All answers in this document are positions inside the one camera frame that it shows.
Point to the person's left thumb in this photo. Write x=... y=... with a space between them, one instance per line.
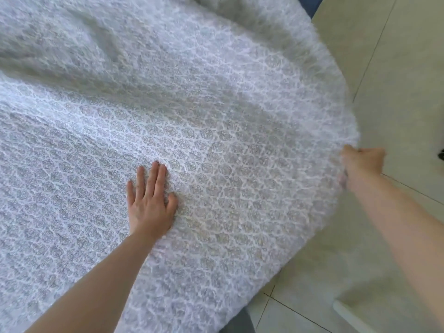
x=171 y=204

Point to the white bar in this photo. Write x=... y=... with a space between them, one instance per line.
x=352 y=317

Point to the person's left hand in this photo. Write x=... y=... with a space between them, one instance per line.
x=149 y=208

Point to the person's left middle finger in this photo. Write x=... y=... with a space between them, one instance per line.
x=152 y=178

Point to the person's left little finger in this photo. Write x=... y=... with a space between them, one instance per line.
x=131 y=194

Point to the blue mattress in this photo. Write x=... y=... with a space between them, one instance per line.
x=314 y=5

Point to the white patterned bedspread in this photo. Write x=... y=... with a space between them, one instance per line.
x=166 y=135

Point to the person's right hand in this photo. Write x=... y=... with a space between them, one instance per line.
x=362 y=166

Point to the person's left forearm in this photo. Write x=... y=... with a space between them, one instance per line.
x=93 y=284

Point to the person's right forearm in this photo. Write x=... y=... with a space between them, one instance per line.
x=406 y=232

